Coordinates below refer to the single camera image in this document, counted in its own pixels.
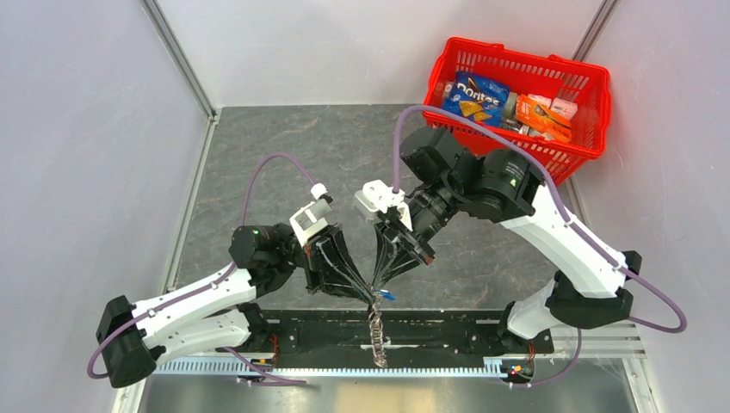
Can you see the blue-headed key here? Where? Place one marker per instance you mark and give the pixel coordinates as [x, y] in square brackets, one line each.
[386, 295]

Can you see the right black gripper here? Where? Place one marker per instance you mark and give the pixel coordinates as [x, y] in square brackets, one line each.
[401, 257]

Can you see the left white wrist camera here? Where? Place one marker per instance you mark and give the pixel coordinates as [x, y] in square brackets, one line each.
[310, 219]

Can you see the round keyring disc with keys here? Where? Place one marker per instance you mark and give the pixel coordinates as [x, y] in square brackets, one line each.
[377, 337]

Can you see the pink small box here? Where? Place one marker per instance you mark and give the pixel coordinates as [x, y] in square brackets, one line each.
[564, 108]

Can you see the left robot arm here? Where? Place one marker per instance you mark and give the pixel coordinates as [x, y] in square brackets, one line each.
[219, 311]

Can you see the orange snack box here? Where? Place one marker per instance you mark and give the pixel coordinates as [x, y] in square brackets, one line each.
[540, 118]

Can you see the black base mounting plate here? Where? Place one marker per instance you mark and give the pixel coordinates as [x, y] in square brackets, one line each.
[412, 338]

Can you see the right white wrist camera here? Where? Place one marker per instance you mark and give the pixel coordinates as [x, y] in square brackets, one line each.
[376, 197]

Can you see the red plastic shopping basket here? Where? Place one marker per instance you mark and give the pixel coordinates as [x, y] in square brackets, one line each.
[540, 78]

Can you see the blue Doritos bag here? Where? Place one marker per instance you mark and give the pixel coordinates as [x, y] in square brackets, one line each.
[477, 98]

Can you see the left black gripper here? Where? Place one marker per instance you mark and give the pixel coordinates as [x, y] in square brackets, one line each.
[326, 253]

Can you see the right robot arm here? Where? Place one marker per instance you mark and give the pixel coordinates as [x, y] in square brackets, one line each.
[505, 188]

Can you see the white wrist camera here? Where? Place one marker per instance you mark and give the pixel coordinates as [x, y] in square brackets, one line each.
[376, 197]
[310, 219]

